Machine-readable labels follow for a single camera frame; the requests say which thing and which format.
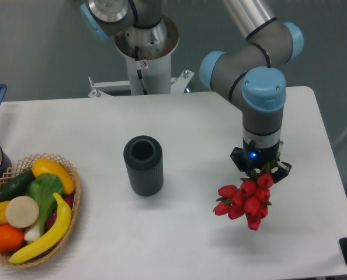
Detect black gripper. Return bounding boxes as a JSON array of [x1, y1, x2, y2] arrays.
[[230, 135, 292, 183]]

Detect red tulip bouquet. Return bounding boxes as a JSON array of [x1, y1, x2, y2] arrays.
[[213, 162, 276, 231]]

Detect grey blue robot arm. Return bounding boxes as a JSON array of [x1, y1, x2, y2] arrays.
[[80, 1, 304, 182]]

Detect dark grey ribbed vase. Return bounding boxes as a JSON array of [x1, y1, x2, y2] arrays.
[[123, 135, 164, 197]]

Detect purple eggplant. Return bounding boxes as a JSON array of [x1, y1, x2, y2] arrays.
[[45, 192, 72, 237]]

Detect yellow banana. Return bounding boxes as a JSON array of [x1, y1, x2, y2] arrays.
[[8, 192, 72, 264]]

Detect green bok choy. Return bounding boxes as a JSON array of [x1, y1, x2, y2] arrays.
[[24, 173, 64, 243]]

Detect beige round disc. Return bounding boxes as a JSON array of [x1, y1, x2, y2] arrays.
[[5, 196, 39, 228]]

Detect dark green cucumber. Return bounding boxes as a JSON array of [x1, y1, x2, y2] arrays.
[[0, 170, 35, 202]]

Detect orange fruit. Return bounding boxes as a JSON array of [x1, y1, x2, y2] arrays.
[[0, 224, 24, 253]]

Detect woven wicker basket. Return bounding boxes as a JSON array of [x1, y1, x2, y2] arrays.
[[0, 153, 81, 269]]

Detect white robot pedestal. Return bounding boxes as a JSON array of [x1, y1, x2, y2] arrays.
[[88, 15, 195, 97]]

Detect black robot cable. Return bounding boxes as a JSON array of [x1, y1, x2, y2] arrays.
[[134, 45, 148, 96]]

